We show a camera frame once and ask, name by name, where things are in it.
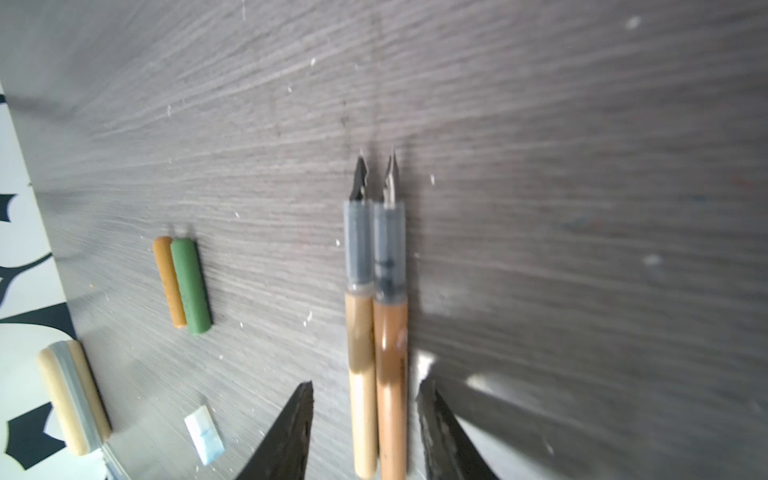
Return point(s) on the tan pen brown cap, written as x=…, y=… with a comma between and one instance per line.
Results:
x=391, y=325

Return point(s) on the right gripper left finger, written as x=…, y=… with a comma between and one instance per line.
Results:
x=283, y=452

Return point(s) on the beige sponge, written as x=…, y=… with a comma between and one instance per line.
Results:
x=74, y=395

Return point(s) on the beige fountain pen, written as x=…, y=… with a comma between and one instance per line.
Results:
x=359, y=324

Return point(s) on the green pen cap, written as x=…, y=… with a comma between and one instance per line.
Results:
x=191, y=285

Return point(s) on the clear blue marker cap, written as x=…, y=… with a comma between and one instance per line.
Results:
x=204, y=434

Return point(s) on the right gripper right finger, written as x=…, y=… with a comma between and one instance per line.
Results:
x=448, y=451

